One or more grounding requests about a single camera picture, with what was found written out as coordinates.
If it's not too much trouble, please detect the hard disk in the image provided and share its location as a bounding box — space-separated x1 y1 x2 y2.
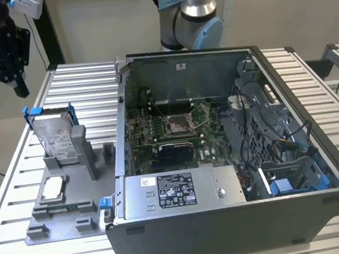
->
20 102 84 170

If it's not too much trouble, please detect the metal disk bay cage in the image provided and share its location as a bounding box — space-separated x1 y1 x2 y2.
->
216 52 332 203

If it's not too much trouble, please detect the blue disk carrier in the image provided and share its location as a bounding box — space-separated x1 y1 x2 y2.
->
269 174 331 198

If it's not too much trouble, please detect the silver CPU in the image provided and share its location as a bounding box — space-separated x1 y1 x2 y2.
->
39 176 66 202

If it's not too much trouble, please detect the thin locking lever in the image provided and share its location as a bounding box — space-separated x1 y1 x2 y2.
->
150 99 167 120

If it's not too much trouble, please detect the grey parts rack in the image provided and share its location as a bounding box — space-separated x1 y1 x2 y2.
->
14 121 126 246

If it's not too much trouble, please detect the black RAM slot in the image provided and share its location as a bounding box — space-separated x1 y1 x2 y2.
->
154 131 205 144
148 97 194 117

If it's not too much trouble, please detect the green RAM stick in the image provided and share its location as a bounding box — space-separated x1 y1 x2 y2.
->
46 202 84 213

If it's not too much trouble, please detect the CPU socket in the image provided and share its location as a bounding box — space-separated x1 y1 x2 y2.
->
164 112 197 137

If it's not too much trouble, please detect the metal socket cover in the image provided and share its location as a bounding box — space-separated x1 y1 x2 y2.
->
190 103 215 129

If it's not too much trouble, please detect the black graphics card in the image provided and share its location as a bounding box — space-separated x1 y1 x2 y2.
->
155 141 196 167

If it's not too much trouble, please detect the green motherboard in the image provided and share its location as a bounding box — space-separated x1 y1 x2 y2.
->
124 96 237 176

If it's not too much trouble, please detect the silver power supply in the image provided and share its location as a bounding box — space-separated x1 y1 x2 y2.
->
120 164 247 221

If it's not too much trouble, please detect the dark grey PC case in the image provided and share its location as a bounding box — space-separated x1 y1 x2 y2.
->
89 34 339 254

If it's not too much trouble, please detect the thin black wall wire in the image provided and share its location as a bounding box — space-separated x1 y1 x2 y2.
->
26 17 48 72

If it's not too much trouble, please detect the black upright post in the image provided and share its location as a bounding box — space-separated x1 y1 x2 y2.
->
30 0 67 67

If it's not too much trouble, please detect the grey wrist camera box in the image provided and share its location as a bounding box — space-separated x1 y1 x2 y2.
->
10 0 45 22

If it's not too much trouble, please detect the long black wire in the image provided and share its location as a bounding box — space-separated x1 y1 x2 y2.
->
233 90 264 173

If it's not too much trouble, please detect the coloured wire bundle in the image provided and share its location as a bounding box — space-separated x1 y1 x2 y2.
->
236 166 256 191

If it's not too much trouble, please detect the black power wire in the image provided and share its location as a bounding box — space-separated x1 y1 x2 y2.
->
270 118 319 158

